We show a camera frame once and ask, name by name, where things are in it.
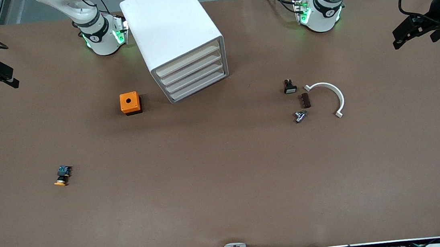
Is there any white plastic tray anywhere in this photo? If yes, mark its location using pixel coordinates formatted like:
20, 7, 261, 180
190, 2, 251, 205
158, 51, 225, 86

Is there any yellow cap push button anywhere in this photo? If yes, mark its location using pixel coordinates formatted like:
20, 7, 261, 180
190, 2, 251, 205
52, 164, 74, 187

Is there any black white push button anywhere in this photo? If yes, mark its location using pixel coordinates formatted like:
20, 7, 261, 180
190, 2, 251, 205
283, 78, 298, 94

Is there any orange box with hole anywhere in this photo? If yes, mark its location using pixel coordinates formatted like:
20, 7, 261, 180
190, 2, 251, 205
119, 91, 143, 116

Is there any silver metal fitting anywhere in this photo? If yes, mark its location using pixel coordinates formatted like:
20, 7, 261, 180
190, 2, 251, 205
293, 110, 309, 124

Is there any white curved bracket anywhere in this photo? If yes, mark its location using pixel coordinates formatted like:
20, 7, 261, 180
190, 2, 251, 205
304, 80, 346, 121

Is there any black right arm base cable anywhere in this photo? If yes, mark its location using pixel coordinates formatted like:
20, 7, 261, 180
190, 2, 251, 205
80, 0, 111, 17

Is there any black arm base cable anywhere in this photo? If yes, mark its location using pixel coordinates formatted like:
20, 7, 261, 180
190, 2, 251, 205
80, 0, 111, 17
261, 0, 303, 17

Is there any black left arm base cable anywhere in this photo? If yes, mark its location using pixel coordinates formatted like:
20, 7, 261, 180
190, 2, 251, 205
261, 0, 303, 17

